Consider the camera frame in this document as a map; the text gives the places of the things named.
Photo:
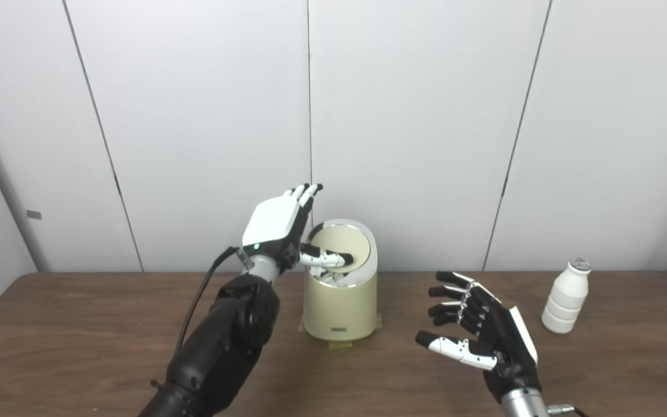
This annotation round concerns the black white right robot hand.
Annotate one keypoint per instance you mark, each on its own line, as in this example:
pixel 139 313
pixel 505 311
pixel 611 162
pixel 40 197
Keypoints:
pixel 501 336

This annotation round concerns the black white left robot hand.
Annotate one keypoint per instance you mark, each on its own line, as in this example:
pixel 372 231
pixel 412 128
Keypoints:
pixel 270 223

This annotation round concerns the small white plastic bottle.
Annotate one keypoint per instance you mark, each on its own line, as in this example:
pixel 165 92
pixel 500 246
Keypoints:
pixel 565 301

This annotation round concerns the round cream bin lid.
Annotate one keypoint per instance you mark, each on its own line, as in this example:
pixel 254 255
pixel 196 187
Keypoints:
pixel 342 240

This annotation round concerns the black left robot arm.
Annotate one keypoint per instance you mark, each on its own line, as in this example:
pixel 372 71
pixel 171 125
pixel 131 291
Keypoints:
pixel 223 347

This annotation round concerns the cream-colored trash bin body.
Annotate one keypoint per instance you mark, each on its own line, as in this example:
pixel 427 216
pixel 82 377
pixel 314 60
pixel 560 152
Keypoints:
pixel 339 307

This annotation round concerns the small grey wall tag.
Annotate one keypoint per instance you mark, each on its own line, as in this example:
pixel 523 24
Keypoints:
pixel 33 214

